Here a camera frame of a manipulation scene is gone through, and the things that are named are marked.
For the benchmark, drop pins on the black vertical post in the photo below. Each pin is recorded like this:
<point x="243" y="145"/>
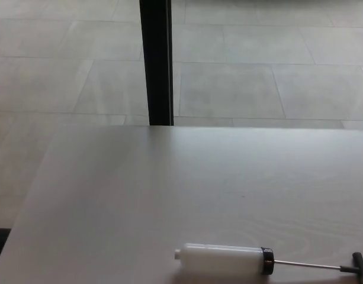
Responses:
<point x="157" y="59"/>

